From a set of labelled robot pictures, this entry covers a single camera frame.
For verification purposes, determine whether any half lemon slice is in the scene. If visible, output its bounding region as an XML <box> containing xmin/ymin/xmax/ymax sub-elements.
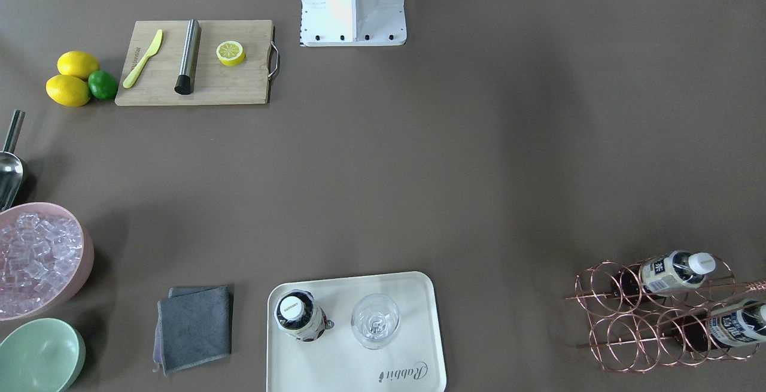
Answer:
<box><xmin>215</xmin><ymin>40</ymin><xmax>246</xmax><ymax>66</ymax></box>

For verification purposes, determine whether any mint green bowl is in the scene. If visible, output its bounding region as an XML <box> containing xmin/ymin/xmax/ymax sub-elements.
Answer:
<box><xmin>1</xmin><ymin>318</ymin><xmax>86</xmax><ymax>391</ymax></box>

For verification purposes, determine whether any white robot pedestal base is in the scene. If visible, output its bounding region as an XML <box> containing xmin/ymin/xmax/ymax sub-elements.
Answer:
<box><xmin>299</xmin><ymin>0</ymin><xmax>408</xmax><ymax>47</ymax></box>

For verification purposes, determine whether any whole yellow lemon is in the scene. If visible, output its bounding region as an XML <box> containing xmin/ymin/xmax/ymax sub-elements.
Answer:
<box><xmin>45</xmin><ymin>75</ymin><xmax>92</xmax><ymax>107</ymax></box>
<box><xmin>57</xmin><ymin>50</ymin><xmax>101</xmax><ymax>81</ymax></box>

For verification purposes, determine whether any folded grey cloth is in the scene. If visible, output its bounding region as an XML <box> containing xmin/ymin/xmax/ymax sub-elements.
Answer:
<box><xmin>153</xmin><ymin>285</ymin><xmax>232</xmax><ymax>375</ymax></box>

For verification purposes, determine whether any copper wire bottle basket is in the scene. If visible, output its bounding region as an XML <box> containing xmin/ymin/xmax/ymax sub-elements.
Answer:
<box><xmin>572</xmin><ymin>257</ymin><xmax>764</xmax><ymax>373</ymax></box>

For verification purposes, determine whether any pink bowl of ice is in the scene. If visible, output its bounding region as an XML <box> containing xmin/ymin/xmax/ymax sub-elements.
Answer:
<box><xmin>1</xmin><ymin>203</ymin><xmax>94</xmax><ymax>321</ymax></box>

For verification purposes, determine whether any steel ice scoop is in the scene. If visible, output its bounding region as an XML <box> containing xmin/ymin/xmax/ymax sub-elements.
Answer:
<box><xmin>1</xmin><ymin>110</ymin><xmax>26</xmax><ymax>212</ymax></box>

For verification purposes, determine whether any tea bottle white cap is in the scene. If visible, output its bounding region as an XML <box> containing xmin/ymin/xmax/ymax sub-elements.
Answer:
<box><xmin>273</xmin><ymin>289</ymin><xmax>334</xmax><ymax>342</ymax></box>

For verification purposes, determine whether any cream serving tray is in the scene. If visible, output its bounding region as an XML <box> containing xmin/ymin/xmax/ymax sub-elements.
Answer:
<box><xmin>265</xmin><ymin>271</ymin><xmax>448</xmax><ymax>391</ymax></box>

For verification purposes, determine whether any bamboo cutting board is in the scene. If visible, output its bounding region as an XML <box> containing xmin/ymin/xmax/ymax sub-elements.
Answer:
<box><xmin>115</xmin><ymin>19</ymin><xmax>274</xmax><ymax>107</ymax></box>

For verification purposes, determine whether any yellow plastic knife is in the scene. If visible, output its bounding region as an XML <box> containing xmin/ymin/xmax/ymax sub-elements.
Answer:
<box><xmin>122</xmin><ymin>29</ymin><xmax>164</xmax><ymax>89</ymax></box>

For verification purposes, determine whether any steel muddler black tip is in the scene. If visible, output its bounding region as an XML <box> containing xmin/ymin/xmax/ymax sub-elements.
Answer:
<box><xmin>174</xmin><ymin>19</ymin><xmax>202</xmax><ymax>95</ymax></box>

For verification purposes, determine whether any clear wine glass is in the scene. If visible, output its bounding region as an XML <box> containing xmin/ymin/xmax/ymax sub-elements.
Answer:
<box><xmin>350</xmin><ymin>293</ymin><xmax>400</xmax><ymax>350</ymax></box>

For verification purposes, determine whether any green lime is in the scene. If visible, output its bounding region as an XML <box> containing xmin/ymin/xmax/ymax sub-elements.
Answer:
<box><xmin>87</xmin><ymin>70</ymin><xmax>118</xmax><ymax>100</ymax></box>

